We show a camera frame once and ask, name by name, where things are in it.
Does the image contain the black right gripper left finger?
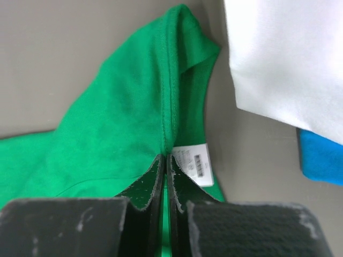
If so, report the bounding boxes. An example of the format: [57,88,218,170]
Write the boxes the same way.
[1,155,165,256]

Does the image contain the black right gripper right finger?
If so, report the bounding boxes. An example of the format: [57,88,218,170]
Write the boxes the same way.
[166,155,332,256]

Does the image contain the folded white t shirt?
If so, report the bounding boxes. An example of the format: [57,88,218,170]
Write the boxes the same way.
[224,1,342,143]

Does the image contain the green t shirt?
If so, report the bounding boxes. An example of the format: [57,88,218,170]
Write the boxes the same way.
[0,4,226,257]

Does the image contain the folded blue t shirt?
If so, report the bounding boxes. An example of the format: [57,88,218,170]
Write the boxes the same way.
[296,128,342,186]

